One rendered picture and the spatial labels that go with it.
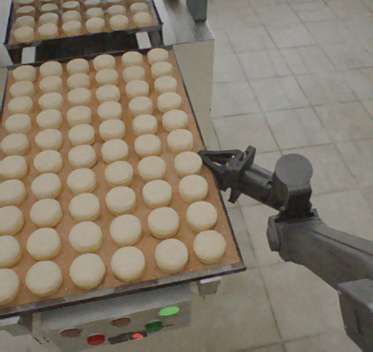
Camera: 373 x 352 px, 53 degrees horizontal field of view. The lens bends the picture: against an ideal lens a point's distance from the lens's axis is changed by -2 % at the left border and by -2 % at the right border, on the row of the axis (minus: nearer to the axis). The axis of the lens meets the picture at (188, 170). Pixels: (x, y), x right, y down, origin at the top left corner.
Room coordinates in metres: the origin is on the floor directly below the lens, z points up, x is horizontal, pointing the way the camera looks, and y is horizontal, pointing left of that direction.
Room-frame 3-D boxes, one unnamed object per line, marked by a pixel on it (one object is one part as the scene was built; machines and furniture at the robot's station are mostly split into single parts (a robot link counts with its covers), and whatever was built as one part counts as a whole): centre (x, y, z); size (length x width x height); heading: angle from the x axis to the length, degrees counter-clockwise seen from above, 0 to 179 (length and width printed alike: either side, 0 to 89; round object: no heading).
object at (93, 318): (0.21, 0.11, 0.77); 0.24 x 0.04 x 0.14; 103
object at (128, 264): (0.25, 0.09, 0.91); 0.05 x 0.05 x 0.02
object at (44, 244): (0.28, 0.22, 0.91); 0.05 x 0.05 x 0.02
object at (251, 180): (0.41, -0.12, 0.90); 0.07 x 0.07 x 0.10; 57
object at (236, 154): (0.45, -0.06, 0.89); 0.09 x 0.07 x 0.07; 57
